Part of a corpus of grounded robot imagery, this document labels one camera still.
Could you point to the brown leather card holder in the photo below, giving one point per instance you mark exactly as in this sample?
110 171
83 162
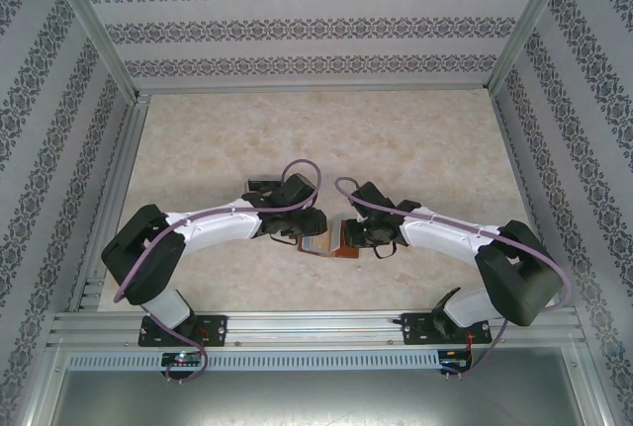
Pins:
351 253

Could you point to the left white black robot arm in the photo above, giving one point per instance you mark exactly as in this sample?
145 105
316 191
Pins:
217 228

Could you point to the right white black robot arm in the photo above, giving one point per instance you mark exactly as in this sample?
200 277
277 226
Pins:
445 240

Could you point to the small circuit board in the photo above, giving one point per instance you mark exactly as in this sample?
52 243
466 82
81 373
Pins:
456 364
183 359

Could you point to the gray metal sheet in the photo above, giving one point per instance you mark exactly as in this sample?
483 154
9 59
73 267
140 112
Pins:
316 401

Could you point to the wide aluminium mounting rail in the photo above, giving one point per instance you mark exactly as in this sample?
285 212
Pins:
316 327

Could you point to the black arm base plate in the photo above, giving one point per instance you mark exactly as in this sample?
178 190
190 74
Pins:
215 329
415 329

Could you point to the aluminium frame crossbar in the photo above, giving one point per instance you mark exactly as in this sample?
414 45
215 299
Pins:
316 87

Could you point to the aluminium slotted floor rail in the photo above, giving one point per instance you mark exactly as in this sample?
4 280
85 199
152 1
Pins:
123 159

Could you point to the aluminium frame post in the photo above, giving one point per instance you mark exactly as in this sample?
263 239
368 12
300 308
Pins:
91 21
531 21
42 386
596 386

